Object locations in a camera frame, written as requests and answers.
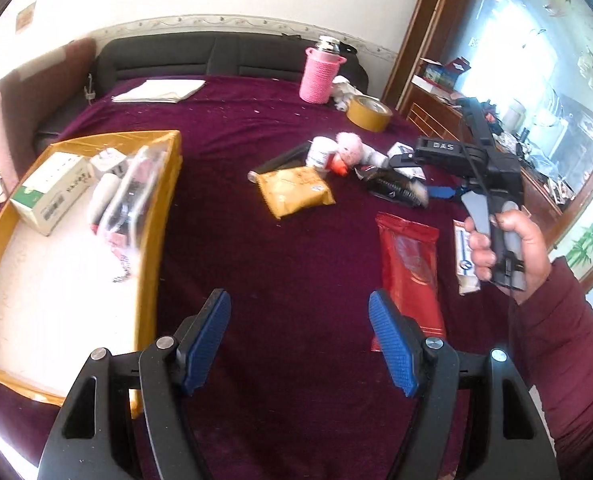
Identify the blue green box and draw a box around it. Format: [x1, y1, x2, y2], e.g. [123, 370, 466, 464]
[421, 60, 457, 93]

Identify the wooden cabinet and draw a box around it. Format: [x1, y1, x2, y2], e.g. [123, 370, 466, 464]
[381, 0, 593, 291]

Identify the pink plush toy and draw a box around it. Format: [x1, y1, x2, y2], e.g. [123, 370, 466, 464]
[334, 131, 390, 168]

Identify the white roll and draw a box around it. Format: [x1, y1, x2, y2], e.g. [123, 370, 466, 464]
[86, 172, 123, 226]

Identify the clear cartoon zipper pouch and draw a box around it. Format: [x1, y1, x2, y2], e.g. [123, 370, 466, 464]
[94, 146, 172, 283]

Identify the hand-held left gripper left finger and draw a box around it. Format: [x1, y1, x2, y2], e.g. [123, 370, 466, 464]
[36, 287, 233, 480]

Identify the white bottle orange cap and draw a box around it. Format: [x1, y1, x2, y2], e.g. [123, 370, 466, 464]
[305, 136, 350, 177]

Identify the white sachet packet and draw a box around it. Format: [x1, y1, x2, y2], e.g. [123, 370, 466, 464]
[453, 219, 482, 297]

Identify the yellow cardboard tray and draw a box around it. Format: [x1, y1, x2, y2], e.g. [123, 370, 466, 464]
[0, 130, 183, 418]

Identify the bamboo print glass door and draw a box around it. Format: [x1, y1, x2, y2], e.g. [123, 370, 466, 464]
[551, 205, 593, 291]

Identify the crumpled white cloth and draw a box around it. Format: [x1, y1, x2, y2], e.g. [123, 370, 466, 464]
[329, 75, 365, 111]

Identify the white power adapter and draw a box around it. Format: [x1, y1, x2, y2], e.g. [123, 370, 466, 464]
[90, 149, 127, 177]

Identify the person's right forearm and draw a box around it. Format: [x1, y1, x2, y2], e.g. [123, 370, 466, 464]
[509, 256, 593, 480]

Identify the red foil packet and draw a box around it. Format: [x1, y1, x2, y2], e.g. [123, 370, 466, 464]
[371, 211, 447, 353]

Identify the white jar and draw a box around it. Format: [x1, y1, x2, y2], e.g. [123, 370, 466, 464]
[501, 100, 527, 131]

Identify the yellow packet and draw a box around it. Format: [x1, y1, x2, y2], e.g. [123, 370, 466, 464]
[248, 166, 336, 220]

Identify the brown pink armchair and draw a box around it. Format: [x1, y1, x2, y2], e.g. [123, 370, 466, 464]
[0, 37, 97, 196]

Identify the white green medicine box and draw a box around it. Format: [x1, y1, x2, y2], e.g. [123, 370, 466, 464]
[10, 152, 97, 237]

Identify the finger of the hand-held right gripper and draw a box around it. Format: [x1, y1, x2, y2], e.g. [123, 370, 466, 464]
[389, 152, 427, 168]
[427, 185, 470, 201]

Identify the pink knit-covered thermos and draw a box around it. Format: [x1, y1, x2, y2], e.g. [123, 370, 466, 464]
[299, 35, 347, 105]

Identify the white paper stack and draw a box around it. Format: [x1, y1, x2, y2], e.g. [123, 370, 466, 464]
[111, 78, 207, 104]

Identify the yellow tape roll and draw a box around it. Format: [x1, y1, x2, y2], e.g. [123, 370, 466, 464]
[347, 95, 393, 133]

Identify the maroon tablecloth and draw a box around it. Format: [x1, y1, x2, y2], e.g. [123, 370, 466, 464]
[0, 75, 577, 480]

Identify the person's right hand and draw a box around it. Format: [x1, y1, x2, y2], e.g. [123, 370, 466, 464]
[464, 207, 553, 306]

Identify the black sofa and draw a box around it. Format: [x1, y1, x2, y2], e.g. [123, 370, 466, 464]
[36, 31, 370, 141]

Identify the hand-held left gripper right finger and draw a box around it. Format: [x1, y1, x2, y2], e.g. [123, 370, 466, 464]
[368, 289, 562, 480]

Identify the black marker pen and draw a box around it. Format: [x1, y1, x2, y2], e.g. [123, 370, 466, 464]
[253, 142, 311, 177]

